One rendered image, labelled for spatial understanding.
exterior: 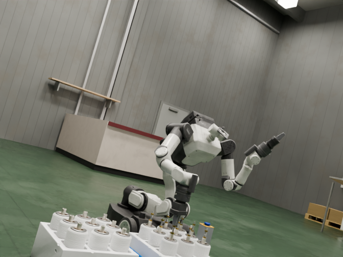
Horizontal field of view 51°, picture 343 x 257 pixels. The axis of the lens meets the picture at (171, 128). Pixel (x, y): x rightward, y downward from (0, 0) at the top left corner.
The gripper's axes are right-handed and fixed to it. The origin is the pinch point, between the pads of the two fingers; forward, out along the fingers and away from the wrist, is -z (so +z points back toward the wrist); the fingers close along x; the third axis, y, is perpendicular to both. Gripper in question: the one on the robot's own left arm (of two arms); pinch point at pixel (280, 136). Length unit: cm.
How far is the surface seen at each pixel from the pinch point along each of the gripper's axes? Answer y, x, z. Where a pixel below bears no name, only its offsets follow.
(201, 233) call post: -19, 26, 77
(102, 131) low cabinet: 247, -358, 260
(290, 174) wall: -42, -966, 75
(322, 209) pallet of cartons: -157, -773, 57
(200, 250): -26, 53, 74
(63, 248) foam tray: 11, 119, 99
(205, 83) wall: 346, -867, 88
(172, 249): -17, 70, 79
